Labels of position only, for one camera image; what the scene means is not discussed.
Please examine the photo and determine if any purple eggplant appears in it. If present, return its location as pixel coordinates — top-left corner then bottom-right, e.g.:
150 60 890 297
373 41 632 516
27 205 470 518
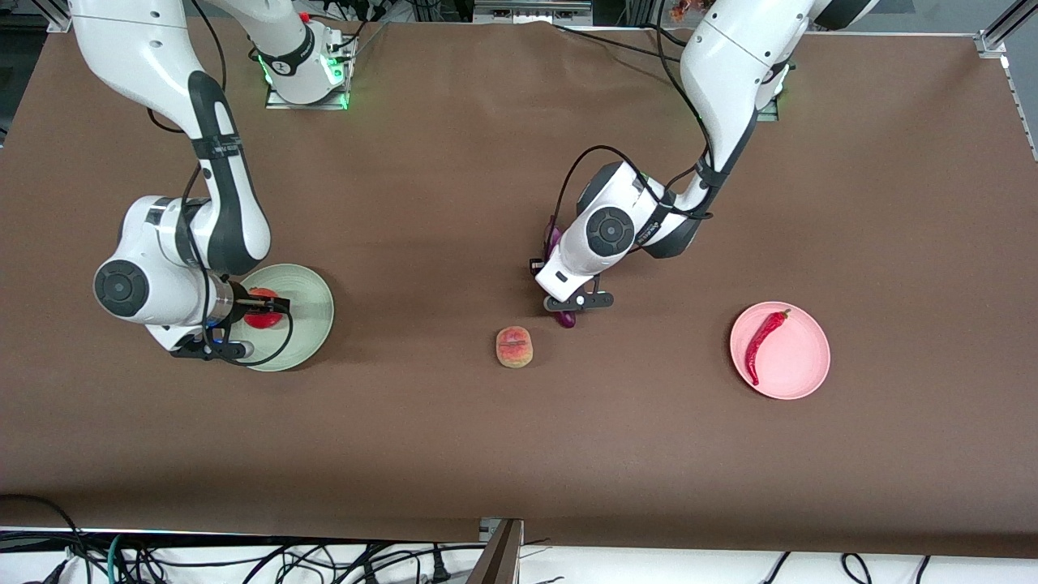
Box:
543 215 578 329

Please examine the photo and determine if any yellow red peach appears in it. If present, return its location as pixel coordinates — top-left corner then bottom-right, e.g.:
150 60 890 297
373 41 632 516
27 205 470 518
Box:
495 326 534 369

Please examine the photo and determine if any red chili pepper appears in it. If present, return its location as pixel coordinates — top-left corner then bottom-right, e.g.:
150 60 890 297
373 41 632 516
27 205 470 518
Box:
744 309 791 387

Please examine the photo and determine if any green round plate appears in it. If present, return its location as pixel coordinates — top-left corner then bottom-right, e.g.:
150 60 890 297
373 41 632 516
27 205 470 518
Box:
235 264 335 373

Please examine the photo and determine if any brown table cover sheet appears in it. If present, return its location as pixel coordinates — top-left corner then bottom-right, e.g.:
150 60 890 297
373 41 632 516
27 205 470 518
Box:
0 12 1038 560

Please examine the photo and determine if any grey metal equipment box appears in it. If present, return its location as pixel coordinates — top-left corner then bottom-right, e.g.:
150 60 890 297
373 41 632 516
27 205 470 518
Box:
474 0 593 25

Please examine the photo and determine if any pink round plate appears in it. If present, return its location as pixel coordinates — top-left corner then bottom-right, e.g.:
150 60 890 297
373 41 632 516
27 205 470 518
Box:
730 302 831 401

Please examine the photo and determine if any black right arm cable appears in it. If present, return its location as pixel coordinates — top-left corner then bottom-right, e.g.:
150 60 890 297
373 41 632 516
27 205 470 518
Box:
146 0 294 367

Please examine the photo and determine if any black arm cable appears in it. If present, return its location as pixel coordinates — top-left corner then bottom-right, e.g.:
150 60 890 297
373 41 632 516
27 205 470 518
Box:
556 24 714 244
146 0 294 367

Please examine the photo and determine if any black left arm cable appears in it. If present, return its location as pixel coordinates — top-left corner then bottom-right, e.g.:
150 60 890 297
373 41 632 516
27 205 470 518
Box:
556 24 714 244

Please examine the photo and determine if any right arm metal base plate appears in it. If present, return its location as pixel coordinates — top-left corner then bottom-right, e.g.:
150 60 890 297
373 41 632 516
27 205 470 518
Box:
265 77 351 111

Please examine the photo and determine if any black cable across table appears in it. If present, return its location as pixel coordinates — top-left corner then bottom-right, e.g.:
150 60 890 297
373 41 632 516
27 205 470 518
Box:
555 24 690 64

